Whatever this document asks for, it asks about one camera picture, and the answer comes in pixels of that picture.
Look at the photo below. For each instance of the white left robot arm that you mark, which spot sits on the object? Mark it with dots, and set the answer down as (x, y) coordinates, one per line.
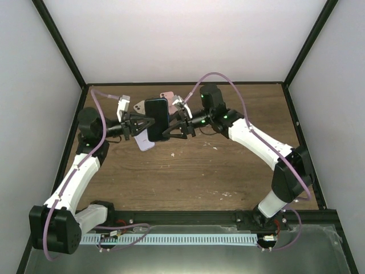
(57, 226)

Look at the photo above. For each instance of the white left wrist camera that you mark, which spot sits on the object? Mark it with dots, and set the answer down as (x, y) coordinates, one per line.
(122, 107)

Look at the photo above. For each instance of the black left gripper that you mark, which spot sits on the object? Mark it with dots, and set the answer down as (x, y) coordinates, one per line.
(130, 128)

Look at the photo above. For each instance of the light blue slotted strip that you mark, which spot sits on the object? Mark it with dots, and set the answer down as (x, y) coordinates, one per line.
(173, 239)

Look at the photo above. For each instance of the lavender phone case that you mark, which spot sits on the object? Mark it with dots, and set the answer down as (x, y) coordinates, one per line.
(143, 142)

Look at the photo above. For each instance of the pink phone case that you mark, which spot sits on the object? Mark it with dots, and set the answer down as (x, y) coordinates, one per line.
(169, 97)

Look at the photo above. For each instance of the cream phone case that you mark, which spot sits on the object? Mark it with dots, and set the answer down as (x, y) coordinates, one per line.
(139, 107)

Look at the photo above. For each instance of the black phone case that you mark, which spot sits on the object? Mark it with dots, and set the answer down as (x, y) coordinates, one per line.
(157, 109)

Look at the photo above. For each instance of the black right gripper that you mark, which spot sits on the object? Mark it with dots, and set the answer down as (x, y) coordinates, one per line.
(184, 124)

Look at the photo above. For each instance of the black frame rail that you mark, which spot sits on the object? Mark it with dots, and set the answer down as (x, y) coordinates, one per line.
(243, 220)

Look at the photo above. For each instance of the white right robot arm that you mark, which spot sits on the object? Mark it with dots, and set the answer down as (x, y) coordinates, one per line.
(293, 171)

